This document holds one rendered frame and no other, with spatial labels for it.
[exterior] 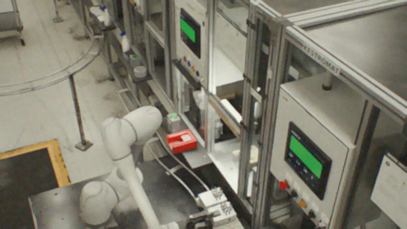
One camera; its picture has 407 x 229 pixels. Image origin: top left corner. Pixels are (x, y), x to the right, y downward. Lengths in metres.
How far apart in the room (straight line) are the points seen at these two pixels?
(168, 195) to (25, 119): 2.38
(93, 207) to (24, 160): 1.86
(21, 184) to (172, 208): 1.71
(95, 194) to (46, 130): 2.18
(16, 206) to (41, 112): 1.29
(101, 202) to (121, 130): 0.60
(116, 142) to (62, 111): 2.81
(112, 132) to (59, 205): 0.95
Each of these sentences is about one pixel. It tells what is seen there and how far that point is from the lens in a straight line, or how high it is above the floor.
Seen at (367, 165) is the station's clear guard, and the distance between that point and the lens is 1.60.
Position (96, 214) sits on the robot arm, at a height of 0.82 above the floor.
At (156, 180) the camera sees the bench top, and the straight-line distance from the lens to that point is 2.99.
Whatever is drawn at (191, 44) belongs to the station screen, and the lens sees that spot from 2.55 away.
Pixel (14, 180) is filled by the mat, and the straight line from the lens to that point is 4.23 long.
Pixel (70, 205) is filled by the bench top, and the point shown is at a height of 0.68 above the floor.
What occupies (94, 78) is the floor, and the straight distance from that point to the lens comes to 5.37.
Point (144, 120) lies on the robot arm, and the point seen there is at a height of 1.46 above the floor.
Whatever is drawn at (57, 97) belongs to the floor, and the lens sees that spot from 5.15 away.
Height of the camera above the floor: 2.77
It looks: 37 degrees down
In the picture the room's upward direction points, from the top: straight up
